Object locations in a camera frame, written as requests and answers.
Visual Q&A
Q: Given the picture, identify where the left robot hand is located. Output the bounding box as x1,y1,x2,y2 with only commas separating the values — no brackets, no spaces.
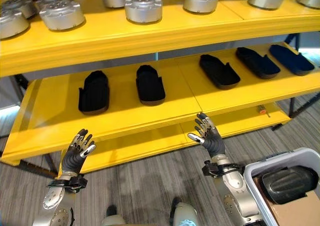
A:
58,128,97,179

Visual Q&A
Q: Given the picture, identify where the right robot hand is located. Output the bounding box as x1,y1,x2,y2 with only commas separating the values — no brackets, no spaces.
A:
187,112,230,165

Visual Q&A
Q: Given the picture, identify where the yellow shelf board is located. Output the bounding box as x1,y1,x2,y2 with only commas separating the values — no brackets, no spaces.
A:
59,102,292,174
1,42,320,166
0,0,320,78

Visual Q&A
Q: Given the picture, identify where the grey plastic box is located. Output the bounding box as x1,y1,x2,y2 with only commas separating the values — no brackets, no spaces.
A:
243,147,320,226

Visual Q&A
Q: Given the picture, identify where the black left wrist clamp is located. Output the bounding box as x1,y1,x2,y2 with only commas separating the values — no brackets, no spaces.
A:
46,174,89,193

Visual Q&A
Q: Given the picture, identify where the black wrist clamp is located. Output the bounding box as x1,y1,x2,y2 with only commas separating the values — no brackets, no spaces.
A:
201,160,245,179
46,174,89,193

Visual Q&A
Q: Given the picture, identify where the black right wrist clamp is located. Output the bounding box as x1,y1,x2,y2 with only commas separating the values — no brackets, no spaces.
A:
201,160,245,179

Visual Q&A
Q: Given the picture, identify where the black sole-shaped part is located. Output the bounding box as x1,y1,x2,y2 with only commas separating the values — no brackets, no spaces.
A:
135,64,167,106
198,54,242,90
235,47,282,80
78,70,111,116
268,44,316,76
258,166,320,212

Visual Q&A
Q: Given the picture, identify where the left robot leg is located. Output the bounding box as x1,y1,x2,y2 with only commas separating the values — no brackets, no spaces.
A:
100,205,126,226

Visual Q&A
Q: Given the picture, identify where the robot leg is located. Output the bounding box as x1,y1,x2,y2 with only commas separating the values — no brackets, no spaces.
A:
169,197,199,226
100,205,126,226

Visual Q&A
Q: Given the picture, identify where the right robot leg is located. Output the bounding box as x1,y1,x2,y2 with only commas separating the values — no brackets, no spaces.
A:
169,197,199,226

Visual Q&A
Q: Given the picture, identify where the brown cardboard sheet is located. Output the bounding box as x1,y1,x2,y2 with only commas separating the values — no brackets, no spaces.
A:
251,177,320,226

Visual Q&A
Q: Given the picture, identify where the orange handled small tool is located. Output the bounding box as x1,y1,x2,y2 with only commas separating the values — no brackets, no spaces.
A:
258,105,271,118

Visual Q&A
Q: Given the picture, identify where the dark metal shelf frame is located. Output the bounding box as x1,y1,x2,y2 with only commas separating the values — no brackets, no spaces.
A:
0,32,320,180

